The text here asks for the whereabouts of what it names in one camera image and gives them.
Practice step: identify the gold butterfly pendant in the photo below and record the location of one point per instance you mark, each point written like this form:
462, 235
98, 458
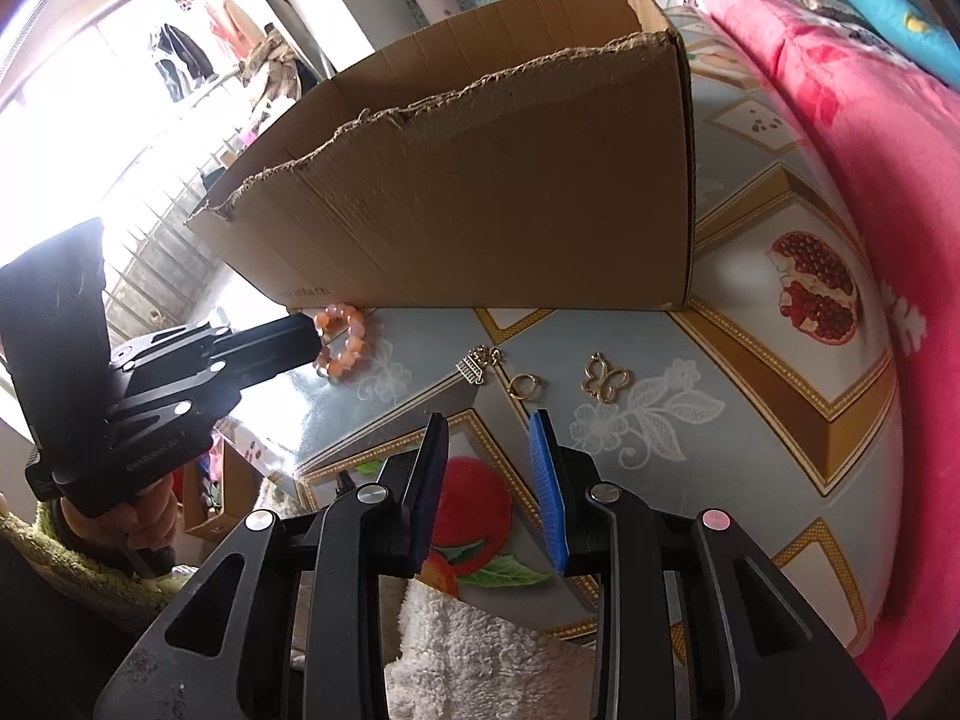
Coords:
604, 380

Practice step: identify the metal balcony railing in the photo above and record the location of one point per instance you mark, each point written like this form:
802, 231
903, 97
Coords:
165, 247

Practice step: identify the row of hanging clothes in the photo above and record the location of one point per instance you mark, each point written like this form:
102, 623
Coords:
225, 37

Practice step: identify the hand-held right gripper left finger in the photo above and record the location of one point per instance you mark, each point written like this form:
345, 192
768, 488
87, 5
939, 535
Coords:
431, 480

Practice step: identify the small floor cardboard box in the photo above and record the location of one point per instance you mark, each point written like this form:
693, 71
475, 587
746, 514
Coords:
240, 480

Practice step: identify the gold ladder pendant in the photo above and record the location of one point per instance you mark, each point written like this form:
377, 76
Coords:
472, 369

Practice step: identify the fruit printed tablecloth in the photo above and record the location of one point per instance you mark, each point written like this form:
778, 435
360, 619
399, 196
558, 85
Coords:
750, 427

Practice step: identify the pink floral blanket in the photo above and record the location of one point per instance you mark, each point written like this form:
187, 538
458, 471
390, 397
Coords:
885, 165

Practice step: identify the person's left hand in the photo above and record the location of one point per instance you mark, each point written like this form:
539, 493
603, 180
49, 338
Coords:
150, 517

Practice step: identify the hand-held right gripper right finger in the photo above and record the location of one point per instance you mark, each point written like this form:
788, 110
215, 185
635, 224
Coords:
547, 495

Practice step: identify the blue pillow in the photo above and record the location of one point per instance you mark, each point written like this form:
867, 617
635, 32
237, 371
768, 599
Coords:
892, 7

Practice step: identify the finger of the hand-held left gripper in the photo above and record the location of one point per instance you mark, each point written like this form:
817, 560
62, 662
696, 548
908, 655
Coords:
270, 349

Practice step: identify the person's left forearm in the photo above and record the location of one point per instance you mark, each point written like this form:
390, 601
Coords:
52, 562

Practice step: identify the white fleece clothing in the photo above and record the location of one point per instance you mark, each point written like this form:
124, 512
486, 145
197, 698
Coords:
465, 652

